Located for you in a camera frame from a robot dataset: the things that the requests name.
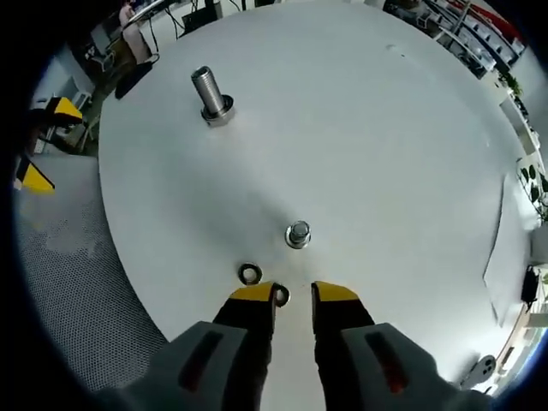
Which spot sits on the large threaded steel stud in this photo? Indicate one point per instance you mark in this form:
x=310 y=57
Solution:
x=210 y=92

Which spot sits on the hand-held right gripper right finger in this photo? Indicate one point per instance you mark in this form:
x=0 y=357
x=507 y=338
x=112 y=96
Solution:
x=364 y=368

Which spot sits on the small green plant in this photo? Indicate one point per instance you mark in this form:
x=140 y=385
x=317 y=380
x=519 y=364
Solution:
x=511 y=83

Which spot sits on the small black device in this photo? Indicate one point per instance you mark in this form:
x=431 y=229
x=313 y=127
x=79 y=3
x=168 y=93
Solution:
x=530 y=284

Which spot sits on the white paper sheet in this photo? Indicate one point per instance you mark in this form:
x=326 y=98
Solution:
x=509 y=257

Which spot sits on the shelf with white bins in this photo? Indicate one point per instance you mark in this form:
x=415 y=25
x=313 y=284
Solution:
x=471 y=30

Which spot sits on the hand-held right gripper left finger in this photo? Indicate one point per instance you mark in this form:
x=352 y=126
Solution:
x=214 y=364

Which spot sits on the small threaded steel stud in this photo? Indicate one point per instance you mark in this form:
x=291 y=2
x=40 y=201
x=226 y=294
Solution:
x=299 y=231

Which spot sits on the green potted plant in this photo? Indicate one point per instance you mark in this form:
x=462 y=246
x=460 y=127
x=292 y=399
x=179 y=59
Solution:
x=533 y=180

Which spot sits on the white handheld controller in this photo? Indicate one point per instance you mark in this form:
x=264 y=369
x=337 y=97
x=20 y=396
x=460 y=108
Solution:
x=486 y=367

